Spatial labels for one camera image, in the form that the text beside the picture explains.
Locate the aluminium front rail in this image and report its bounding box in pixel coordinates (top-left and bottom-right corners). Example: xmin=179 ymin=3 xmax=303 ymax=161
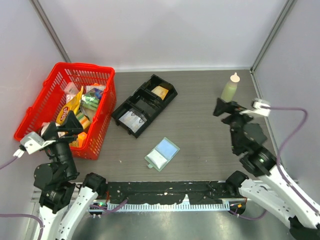
xmin=31 ymin=179 xmax=306 ymax=213

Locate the white small packet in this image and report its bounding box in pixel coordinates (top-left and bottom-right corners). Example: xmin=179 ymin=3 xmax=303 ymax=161
xmin=63 ymin=82 xmax=79 ymax=95

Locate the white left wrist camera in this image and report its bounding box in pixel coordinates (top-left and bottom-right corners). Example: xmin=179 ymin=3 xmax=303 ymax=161
xmin=20 ymin=131 xmax=56 ymax=155

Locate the green sponge pack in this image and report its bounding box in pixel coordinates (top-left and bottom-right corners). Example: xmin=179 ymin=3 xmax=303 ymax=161
xmin=80 ymin=92 xmax=102 ymax=110

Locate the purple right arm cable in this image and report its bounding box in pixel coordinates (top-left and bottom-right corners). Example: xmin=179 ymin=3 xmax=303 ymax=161
xmin=228 ymin=105 xmax=320 ymax=221

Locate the yellow snack bag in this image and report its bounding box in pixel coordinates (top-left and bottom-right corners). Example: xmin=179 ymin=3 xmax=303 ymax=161
xmin=56 ymin=86 xmax=84 ymax=125

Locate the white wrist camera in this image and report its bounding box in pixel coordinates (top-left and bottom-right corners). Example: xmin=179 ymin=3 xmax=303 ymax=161
xmin=20 ymin=131 xmax=56 ymax=155
xmin=240 ymin=98 xmax=271 ymax=118

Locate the green yellow sponge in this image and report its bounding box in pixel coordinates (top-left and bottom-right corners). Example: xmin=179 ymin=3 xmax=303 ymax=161
xmin=76 ymin=112 xmax=91 ymax=131

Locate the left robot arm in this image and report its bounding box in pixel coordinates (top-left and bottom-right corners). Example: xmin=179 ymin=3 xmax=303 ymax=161
xmin=33 ymin=111 xmax=108 ymax=240

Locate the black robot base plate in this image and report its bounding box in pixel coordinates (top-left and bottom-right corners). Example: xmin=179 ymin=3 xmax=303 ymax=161
xmin=104 ymin=181 xmax=243 ymax=205

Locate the white credit card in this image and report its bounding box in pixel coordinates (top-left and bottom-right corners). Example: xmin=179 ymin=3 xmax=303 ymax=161
xmin=130 ymin=112 xmax=147 ymax=133

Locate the yellow cracker box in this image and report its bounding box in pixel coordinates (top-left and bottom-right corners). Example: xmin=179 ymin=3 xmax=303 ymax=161
xmin=69 ymin=132 xmax=87 ymax=148

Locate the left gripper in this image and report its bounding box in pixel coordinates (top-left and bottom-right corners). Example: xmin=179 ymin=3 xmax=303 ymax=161
xmin=42 ymin=109 xmax=84 ymax=176

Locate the tan card in tray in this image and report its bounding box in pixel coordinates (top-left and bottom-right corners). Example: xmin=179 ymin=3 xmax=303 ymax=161
xmin=151 ymin=85 xmax=169 ymax=100

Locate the green leather card holder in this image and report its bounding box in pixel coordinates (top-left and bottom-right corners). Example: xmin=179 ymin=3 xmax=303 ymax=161
xmin=144 ymin=137 xmax=180 ymax=172

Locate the green squeeze bottle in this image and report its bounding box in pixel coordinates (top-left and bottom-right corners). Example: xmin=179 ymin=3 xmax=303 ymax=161
xmin=220 ymin=72 xmax=240 ymax=103

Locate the black plastic organizer tray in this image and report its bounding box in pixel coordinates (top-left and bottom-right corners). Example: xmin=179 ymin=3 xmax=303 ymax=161
xmin=111 ymin=74 xmax=178 ymax=138

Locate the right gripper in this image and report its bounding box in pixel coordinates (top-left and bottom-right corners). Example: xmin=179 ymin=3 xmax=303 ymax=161
xmin=212 ymin=97 xmax=259 ymax=152

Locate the red plastic shopping basket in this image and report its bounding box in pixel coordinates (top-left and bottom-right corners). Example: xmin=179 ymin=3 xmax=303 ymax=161
xmin=14 ymin=62 xmax=117 ymax=160

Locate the white card in tray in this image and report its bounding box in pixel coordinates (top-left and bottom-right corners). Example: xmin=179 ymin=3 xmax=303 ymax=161
xmin=119 ymin=111 xmax=137 ymax=129

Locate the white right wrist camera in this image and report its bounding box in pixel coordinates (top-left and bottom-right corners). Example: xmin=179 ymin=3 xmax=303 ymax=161
xmin=240 ymin=98 xmax=271 ymax=118

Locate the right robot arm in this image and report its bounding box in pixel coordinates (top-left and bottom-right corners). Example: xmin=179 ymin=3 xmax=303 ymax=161
xmin=213 ymin=98 xmax=320 ymax=240

